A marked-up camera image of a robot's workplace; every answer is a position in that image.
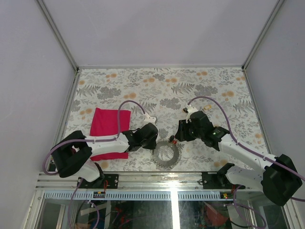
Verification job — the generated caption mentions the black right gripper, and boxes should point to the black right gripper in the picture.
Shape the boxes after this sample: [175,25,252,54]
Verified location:
[174,119,204,142]

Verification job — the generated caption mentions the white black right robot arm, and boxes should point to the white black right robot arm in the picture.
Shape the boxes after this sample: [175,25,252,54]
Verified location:
[175,106,303,206]

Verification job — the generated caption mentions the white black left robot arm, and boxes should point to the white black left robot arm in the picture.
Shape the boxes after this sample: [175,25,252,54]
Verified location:
[51,123,158,188]

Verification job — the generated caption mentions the yellow tag key set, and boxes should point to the yellow tag key set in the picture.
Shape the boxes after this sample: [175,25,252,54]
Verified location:
[203,105,212,111]

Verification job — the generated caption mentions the pink folded cloth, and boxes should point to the pink folded cloth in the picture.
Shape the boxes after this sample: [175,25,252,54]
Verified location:
[90,108,131,161]

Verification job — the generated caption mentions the floral tablecloth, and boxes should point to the floral tablecloth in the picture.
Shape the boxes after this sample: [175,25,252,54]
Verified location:
[56,68,272,173]

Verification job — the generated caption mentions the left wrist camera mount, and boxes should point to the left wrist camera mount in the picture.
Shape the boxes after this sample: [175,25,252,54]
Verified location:
[143,113,157,125]

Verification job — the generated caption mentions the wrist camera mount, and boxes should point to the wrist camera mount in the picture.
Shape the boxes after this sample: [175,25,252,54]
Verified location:
[143,113,157,125]
[183,105,198,123]

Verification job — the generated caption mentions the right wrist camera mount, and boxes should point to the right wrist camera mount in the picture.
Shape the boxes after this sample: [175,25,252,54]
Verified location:
[183,105,198,123]

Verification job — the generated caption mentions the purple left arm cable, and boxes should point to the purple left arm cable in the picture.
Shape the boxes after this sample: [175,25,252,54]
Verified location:
[42,100,150,177]

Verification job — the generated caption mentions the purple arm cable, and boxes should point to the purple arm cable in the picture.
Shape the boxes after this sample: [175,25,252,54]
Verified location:
[188,96,305,182]
[42,100,150,177]

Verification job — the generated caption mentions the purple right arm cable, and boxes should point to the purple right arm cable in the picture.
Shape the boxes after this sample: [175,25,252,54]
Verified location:
[188,96,305,182]

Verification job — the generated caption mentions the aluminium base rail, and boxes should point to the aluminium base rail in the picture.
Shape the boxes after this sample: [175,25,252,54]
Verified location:
[35,171,263,190]

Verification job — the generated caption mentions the aluminium frame posts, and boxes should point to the aluminium frame posts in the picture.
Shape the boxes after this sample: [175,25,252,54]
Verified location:
[35,0,286,72]

